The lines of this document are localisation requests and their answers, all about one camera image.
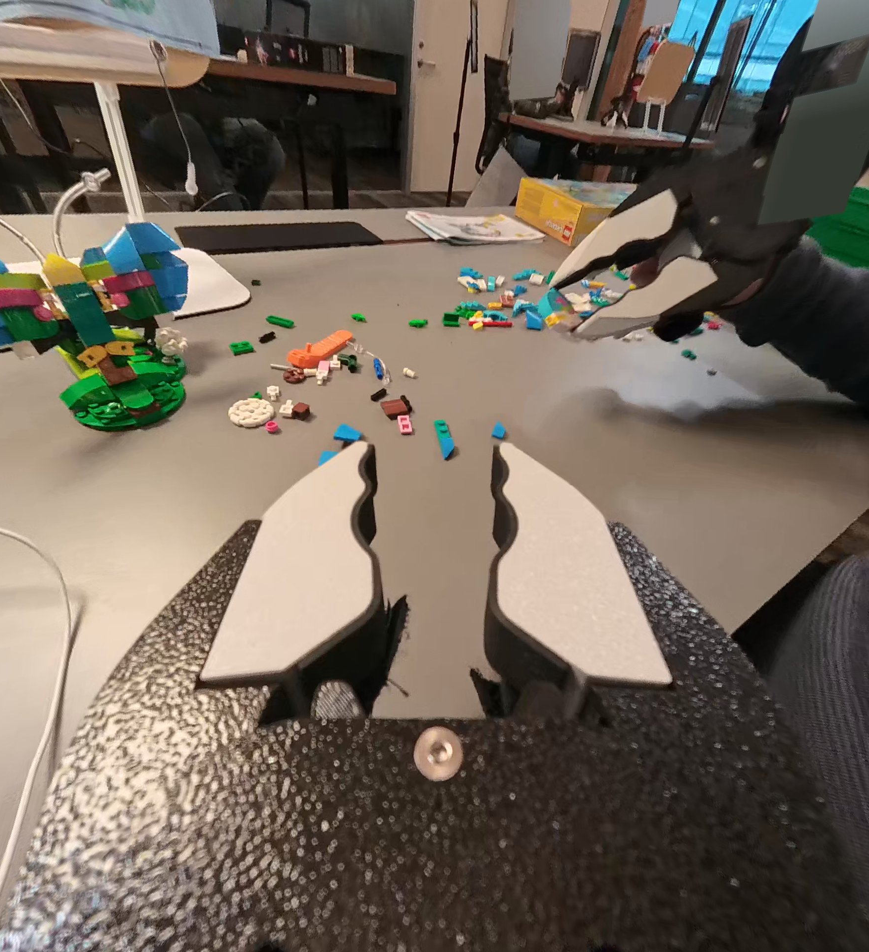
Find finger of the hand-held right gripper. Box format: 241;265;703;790
552;188;682;291
572;260;719;343

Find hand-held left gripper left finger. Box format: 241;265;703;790
198;440;394;718

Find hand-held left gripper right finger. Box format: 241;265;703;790
482;442;675;721

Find small teal lego wing assembly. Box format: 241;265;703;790
537;286;593;333

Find colourful lego butterfly model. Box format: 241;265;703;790
0;170;187;433

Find person's right forearm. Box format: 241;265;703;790
732;238;869;434

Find yellow lego box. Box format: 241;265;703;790
514;176;642;247

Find pile of lego pieces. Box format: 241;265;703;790
440;262;727;361

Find lego instruction booklet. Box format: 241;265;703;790
405;210;547;245

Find scattered small lego bricks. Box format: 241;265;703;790
228;279;510;447

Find wooden table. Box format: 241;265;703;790
499;112;715;181

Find green plastic crate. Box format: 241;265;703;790
805;184;869;282

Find beige board on white stand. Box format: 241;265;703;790
637;39;697;133

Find black chair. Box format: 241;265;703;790
476;54;516;176

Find black stand pole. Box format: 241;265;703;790
444;0;481;209

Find white door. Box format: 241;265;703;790
410;0;516;196

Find orange brick separator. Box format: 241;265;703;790
286;329;355;367

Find white lamp base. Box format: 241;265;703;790
0;247;251;356

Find black desk mat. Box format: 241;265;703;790
174;221;385;256

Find brown wooden desk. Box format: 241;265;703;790
207;57;398;211

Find dark backpack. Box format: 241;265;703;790
140;112;288;211

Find white lamp pole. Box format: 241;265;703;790
92;80;147;226

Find white desk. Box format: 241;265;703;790
0;16;212;92

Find white cable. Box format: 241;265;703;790
0;519;83;952

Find white hanging cord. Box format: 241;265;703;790
150;41;199;197

